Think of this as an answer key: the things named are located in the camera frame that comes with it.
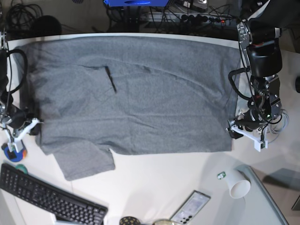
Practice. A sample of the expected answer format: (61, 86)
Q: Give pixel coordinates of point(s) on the green round object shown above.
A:
(22, 168)

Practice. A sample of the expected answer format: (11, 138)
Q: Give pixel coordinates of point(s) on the black round object at edge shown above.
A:
(297, 84)

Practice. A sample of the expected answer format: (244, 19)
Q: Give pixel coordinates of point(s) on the blue orange tape measure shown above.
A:
(14, 156)

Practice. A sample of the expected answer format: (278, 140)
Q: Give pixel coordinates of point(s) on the black gold dotted round object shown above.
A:
(129, 221)

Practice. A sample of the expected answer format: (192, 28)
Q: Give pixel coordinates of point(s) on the glass side table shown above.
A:
(273, 199)

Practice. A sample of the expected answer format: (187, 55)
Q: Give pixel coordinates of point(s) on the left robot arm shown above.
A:
(259, 27)

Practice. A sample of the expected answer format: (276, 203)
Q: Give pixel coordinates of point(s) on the small green white chip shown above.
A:
(221, 175)

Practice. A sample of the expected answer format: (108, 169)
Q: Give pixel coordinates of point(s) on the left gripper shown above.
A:
(248, 124)

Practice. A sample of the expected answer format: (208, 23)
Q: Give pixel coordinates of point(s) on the black computer keyboard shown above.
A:
(52, 199)

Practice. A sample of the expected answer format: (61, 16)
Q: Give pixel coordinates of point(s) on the smartphone in clear case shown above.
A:
(190, 208)

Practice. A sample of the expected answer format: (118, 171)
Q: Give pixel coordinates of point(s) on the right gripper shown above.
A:
(17, 123)

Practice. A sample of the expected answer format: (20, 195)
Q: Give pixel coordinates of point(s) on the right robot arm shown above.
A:
(6, 91)

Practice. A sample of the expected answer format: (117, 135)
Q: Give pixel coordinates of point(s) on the white paper cup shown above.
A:
(237, 184)

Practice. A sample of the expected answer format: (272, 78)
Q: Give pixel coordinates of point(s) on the gold rimmed round tin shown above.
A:
(163, 222)

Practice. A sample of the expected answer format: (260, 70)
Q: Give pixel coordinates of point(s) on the blue box with hole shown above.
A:
(127, 3)

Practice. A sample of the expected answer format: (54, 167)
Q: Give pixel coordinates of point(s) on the grey t-shirt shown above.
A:
(129, 95)

